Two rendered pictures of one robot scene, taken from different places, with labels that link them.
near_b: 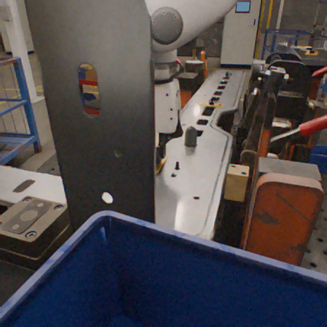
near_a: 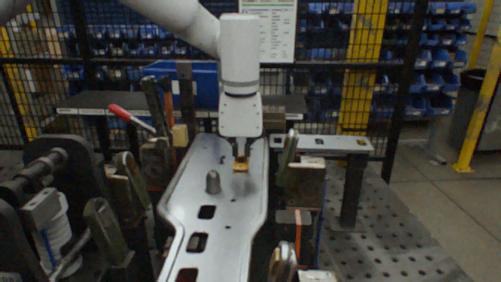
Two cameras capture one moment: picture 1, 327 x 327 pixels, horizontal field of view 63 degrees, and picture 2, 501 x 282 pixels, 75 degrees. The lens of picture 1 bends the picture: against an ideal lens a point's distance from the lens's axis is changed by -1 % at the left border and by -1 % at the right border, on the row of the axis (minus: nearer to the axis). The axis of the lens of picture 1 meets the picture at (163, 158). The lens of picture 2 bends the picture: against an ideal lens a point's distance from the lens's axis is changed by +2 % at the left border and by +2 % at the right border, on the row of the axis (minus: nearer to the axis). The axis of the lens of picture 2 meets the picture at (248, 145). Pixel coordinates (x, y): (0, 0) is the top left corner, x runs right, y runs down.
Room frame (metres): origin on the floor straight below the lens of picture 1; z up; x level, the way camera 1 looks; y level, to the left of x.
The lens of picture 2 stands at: (1.22, -0.14, 1.38)
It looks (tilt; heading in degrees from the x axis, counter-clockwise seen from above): 25 degrees down; 166
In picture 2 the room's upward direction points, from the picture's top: straight up
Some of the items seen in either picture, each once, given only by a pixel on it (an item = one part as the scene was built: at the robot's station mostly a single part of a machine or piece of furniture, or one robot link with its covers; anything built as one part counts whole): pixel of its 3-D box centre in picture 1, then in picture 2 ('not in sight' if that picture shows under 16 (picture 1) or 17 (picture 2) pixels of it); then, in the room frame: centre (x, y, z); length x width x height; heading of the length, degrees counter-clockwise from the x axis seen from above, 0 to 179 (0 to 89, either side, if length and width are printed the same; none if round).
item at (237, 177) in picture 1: (225, 248); (185, 184); (0.38, -0.12, 0.88); 0.04 x 0.04 x 0.36; 72
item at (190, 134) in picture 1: (190, 138); (213, 183); (0.62, -0.07, 1.02); 0.03 x 0.03 x 0.07
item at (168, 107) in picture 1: (153, 101); (241, 110); (0.51, 0.02, 1.14); 0.10 x 0.07 x 0.11; 72
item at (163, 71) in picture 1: (154, 68); (239, 84); (0.51, 0.02, 1.20); 0.09 x 0.08 x 0.03; 72
